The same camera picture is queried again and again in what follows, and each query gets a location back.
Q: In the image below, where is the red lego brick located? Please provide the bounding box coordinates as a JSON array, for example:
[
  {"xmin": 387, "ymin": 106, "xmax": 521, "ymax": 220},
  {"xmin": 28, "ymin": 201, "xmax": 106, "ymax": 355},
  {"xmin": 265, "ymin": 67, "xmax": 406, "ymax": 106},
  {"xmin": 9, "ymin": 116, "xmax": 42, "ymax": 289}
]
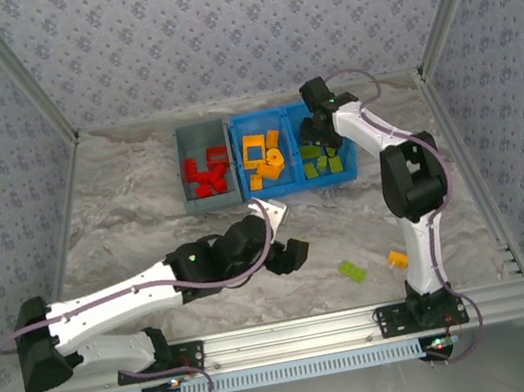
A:
[
  {"xmin": 205, "ymin": 160, "xmax": 232, "ymax": 187},
  {"xmin": 179, "ymin": 157, "xmax": 203, "ymax": 186},
  {"xmin": 192, "ymin": 181, "xmax": 215, "ymax": 201}
]

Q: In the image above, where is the blue plastic bin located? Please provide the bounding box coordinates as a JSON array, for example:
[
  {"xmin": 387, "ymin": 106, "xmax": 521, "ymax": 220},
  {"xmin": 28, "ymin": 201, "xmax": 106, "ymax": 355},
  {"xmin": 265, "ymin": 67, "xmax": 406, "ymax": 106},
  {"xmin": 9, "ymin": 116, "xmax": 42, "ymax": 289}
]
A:
[
  {"xmin": 282, "ymin": 93, "xmax": 363, "ymax": 194},
  {"xmin": 226, "ymin": 104, "xmax": 304, "ymax": 205}
]

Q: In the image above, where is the yellow round lego red dot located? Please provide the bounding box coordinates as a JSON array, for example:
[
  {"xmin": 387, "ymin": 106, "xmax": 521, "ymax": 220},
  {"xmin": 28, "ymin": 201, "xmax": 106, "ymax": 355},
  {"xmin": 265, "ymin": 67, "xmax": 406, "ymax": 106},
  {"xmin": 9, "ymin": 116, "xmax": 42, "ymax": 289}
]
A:
[{"xmin": 263, "ymin": 145, "xmax": 288, "ymax": 171}]

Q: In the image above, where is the grey plastic bin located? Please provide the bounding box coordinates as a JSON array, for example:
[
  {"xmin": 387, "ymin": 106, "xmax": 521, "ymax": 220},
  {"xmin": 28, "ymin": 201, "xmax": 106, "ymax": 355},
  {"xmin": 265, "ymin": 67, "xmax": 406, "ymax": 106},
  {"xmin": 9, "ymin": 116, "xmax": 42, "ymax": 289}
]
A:
[{"xmin": 169, "ymin": 115, "xmax": 246, "ymax": 217}]

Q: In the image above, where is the flat green lego plate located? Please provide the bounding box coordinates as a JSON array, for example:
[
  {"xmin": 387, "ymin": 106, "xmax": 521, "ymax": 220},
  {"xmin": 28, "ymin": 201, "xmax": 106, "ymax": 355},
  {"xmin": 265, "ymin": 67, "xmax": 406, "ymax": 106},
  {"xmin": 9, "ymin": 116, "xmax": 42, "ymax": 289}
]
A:
[{"xmin": 336, "ymin": 257, "xmax": 371, "ymax": 288}]

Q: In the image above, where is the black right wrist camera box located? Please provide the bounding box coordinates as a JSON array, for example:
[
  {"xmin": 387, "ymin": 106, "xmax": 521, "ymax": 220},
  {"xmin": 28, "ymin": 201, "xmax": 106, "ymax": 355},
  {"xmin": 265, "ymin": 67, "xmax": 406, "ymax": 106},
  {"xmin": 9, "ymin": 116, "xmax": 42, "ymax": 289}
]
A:
[{"xmin": 297, "ymin": 74, "xmax": 337, "ymax": 117}]

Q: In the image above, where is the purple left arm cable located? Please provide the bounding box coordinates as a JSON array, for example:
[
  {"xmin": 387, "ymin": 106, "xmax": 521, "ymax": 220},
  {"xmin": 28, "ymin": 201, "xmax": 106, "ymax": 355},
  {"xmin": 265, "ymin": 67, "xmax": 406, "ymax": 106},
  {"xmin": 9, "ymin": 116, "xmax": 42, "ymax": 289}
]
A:
[{"xmin": 0, "ymin": 193, "xmax": 308, "ymax": 392}]

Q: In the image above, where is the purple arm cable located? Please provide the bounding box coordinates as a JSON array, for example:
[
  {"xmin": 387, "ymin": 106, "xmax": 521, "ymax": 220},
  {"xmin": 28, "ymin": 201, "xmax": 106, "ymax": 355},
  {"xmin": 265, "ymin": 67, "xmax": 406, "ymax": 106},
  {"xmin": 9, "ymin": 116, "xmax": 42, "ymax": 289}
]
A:
[
  {"xmin": 324, "ymin": 52, "xmax": 489, "ymax": 377},
  {"xmin": 0, "ymin": 193, "xmax": 308, "ymax": 392}
]

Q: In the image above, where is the yellow window frame lego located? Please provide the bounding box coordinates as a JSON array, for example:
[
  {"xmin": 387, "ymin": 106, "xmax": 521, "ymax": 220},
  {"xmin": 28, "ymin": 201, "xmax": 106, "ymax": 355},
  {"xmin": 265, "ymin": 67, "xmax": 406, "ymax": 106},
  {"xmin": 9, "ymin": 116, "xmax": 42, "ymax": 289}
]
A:
[{"xmin": 237, "ymin": 132, "xmax": 271, "ymax": 171}]

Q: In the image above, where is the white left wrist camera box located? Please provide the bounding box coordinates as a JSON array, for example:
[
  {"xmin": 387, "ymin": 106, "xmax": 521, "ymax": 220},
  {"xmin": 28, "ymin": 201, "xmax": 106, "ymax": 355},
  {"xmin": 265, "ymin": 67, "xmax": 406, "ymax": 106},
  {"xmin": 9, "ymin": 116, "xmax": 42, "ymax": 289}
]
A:
[{"xmin": 246, "ymin": 193, "xmax": 296, "ymax": 247}]

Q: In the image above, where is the aluminium frame rail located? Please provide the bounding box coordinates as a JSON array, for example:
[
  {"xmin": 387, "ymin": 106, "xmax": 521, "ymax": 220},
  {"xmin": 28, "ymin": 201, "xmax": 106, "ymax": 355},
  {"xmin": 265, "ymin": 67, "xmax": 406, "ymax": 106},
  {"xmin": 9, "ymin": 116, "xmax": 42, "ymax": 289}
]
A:
[
  {"xmin": 415, "ymin": 58, "xmax": 524, "ymax": 290},
  {"xmin": 26, "ymin": 133, "xmax": 119, "ymax": 365},
  {"xmin": 74, "ymin": 66, "xmax": 424, "ymax": 137}
]

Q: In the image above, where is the red frame lego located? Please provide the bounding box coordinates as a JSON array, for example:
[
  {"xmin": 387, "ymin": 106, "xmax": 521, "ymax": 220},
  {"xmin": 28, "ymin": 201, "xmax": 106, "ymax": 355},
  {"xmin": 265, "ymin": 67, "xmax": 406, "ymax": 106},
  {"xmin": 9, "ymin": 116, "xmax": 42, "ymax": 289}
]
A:
[{"xmin": 204, "ymin": 143, "xmax": 230, "ymax": 164}]

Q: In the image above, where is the wide aluminium base rail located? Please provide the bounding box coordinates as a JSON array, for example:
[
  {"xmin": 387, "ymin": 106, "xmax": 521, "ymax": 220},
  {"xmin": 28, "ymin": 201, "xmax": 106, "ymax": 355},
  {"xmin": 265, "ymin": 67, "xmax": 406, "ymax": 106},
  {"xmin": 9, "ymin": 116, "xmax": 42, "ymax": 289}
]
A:
[{"xmin": 21, "ymin": 275, "xmax": 524, "ymax": 392}]

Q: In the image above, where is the slotted grey cable duct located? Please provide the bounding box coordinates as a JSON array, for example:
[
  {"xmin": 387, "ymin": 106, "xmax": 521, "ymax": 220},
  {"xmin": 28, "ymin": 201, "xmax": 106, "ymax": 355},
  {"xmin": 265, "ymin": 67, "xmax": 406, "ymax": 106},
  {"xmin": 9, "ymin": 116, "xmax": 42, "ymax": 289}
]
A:
[{"xmin": 115, "ymin": 337, "xmax": 430, "ymax": 392}]

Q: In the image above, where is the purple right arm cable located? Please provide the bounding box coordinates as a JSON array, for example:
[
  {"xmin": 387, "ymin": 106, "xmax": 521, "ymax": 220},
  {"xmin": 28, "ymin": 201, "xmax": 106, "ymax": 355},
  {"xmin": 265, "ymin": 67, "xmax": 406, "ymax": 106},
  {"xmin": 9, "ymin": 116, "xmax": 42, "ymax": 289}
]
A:
[{"xmin": 324, "ymin": 52, "xmax": 489, "ymax": 377}]

